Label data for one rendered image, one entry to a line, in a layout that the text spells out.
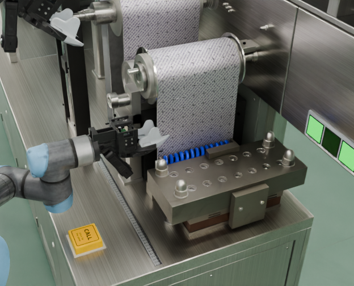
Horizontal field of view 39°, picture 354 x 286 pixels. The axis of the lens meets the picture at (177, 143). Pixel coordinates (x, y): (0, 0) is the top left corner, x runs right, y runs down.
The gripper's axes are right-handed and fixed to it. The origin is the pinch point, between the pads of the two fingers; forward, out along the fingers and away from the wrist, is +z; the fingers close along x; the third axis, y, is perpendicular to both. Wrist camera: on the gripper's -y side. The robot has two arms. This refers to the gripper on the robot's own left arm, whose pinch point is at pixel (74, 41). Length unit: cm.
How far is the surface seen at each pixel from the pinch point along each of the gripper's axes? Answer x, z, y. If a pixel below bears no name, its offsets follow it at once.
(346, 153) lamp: -41, 50, 17
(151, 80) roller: -5.4, 19.8, 2.5
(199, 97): -6.1, 34.8, 5.3
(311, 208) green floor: 46, 189, -21
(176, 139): -6.1, 37.4, -7.7
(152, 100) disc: -4.2, 24.5, -2.0
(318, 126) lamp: -31, 49, 18
